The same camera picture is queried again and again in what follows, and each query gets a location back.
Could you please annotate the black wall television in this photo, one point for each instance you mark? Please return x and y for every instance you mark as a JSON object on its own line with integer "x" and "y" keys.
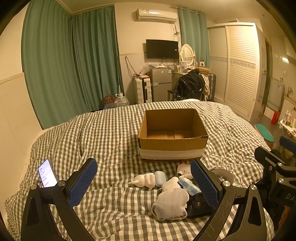
{"x": 162, "y": 49}

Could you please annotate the white side table with bottles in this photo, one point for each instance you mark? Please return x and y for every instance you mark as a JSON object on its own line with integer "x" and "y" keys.
{"x": 287, "y": 124}

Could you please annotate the white louvered wardrobe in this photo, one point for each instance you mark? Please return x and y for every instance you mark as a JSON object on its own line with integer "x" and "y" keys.
{"x": 237, "y": 55}

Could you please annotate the white air conditioner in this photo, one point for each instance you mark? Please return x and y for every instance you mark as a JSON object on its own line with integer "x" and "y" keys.
{"x": 154, "y": 15}

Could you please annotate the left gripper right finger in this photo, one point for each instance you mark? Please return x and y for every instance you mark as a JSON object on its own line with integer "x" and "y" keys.
{"x": 249, "y": 221}

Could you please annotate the smartphone with lit screen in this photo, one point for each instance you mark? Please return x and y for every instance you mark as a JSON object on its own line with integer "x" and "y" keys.
{"x": 47, "y": 175}

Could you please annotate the large green curtain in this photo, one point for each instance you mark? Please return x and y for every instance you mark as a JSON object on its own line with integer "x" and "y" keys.
{"x": 70, "y": 62}

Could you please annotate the red bottle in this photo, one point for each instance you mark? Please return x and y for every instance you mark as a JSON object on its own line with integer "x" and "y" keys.
{"x": 275, "y": 117}

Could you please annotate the grey white checkered duvet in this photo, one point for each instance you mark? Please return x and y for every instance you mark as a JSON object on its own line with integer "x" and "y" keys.
{"x": 112, "y": 209}

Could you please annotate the brown patterned bag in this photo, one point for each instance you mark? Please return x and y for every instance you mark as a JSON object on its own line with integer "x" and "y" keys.
{"x": 110, "y": 99}

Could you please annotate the grey mini fridge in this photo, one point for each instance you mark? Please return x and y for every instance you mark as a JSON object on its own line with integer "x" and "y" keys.
{"x": 161, "y": 83}

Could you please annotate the white hair dryer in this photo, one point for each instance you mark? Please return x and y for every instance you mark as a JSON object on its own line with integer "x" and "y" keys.
{"x": 184, "y": 171}

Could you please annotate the white oval vanity mirror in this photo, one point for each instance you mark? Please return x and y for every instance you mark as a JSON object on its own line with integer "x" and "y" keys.
{"x": 187, "y": 57}

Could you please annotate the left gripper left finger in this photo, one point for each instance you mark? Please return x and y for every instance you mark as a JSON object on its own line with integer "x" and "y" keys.
{"x": 38, "y": 222}

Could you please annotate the light blue earbuds case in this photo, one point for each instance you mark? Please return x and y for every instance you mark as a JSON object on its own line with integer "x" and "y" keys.
{"x": 160, "y": 178}

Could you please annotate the small teal curtain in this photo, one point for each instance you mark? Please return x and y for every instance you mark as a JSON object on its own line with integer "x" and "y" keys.
{"x": 194, "y": 32}

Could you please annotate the white suitcase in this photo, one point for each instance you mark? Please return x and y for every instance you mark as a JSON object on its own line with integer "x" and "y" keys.
{"x": 143, "y": 90}

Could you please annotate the green topped stool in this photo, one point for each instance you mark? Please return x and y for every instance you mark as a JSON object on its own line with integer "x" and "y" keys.
{"x": 264, "y": 132}

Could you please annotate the brown cardboard box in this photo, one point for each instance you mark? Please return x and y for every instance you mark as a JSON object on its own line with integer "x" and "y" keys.
{"x": 172, "y": 135}

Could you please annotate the white sock pair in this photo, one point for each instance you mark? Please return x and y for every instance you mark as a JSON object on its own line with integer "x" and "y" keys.
{"x": 171, "y": 203}

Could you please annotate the blue tissue packet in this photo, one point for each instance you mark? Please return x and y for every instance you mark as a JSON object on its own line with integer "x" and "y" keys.
{"x": 191, "y": 188}

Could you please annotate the clear water jug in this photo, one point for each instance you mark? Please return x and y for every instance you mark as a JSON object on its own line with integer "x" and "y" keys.
{"x": 121, "y": 100}

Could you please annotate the black jacket on chair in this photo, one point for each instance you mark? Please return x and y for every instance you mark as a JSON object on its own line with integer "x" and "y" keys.
{"x": 190, "y": 85}

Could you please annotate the dark striped suitcase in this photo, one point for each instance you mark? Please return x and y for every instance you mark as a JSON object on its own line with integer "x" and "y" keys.
{"x": 211, "y": 86}

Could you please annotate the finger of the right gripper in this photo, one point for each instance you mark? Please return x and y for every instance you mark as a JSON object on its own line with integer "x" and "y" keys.
{"x": 270, "y": 161}
{"x": 287, "y": 143}

